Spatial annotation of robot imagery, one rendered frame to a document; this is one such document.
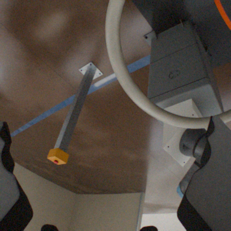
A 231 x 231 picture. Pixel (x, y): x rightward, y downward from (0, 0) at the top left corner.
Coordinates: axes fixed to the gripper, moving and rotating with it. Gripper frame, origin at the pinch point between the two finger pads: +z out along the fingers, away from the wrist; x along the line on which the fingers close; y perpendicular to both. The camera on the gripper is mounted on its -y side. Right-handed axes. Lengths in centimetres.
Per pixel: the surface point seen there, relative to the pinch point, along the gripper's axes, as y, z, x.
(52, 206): 587, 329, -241
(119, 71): 6.8, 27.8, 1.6
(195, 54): 19, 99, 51
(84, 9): -8, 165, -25
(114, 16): -4.7, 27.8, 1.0
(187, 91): 34, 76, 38
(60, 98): 106, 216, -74
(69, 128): 84, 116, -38
